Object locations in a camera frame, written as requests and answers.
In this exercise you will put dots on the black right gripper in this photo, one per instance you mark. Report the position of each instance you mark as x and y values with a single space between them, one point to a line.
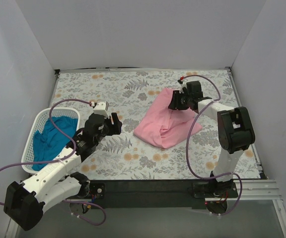
178 99

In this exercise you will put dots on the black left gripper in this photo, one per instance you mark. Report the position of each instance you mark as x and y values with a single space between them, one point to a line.
111 125

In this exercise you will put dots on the pink t shirt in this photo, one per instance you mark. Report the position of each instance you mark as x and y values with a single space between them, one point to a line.
163 127

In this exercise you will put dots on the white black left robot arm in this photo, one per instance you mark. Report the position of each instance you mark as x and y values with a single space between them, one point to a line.
26 202

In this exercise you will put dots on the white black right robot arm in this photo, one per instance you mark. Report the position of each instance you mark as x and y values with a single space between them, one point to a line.
235 134

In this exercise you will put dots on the floral patterned table cloth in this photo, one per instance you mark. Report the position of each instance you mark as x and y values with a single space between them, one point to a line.
130 95

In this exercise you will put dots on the blue t shirt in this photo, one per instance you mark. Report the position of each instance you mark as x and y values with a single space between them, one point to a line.
49 143

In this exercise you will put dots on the white plastic laundry basket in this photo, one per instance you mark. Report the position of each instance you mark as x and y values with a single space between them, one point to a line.
38 125

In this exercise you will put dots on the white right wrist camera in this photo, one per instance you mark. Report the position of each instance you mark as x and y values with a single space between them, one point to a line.
183 84

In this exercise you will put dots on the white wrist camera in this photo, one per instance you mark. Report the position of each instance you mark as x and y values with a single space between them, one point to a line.
183 84
100 107

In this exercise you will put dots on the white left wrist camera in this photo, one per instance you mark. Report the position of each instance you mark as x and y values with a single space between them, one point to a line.
100 107

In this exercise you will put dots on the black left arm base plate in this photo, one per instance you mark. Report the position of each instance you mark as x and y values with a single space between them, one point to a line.
92 191

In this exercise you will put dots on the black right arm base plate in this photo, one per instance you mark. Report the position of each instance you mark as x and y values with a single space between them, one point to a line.
214 189

